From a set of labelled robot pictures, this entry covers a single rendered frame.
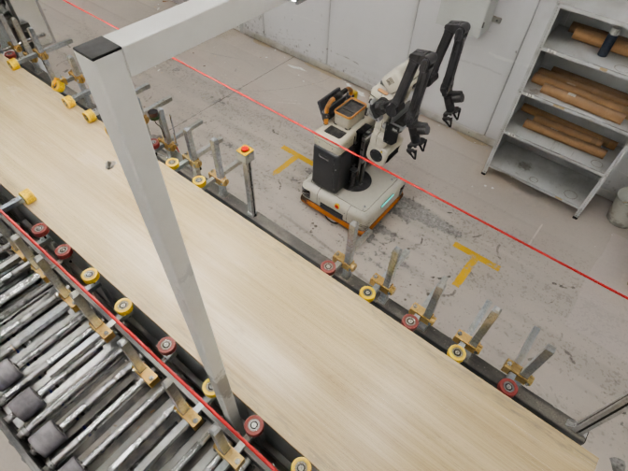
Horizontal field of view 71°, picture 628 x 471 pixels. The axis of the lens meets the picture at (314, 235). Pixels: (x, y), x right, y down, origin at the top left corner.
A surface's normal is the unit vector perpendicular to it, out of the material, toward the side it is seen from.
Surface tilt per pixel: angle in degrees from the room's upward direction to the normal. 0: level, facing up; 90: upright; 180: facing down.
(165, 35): 90
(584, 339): 0
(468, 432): 0
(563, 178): 0
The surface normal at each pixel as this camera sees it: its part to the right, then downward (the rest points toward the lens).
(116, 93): 0.78, 0.50
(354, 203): 0.03, -0.63
